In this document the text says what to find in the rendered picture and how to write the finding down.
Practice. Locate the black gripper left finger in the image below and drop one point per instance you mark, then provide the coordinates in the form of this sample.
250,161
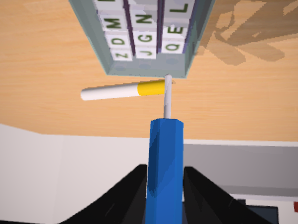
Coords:
124,203

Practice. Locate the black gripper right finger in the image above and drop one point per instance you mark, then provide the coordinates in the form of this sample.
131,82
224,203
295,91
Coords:
207,203

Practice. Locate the blue stylus with white tip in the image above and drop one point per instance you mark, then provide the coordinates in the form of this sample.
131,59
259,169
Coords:
165,166

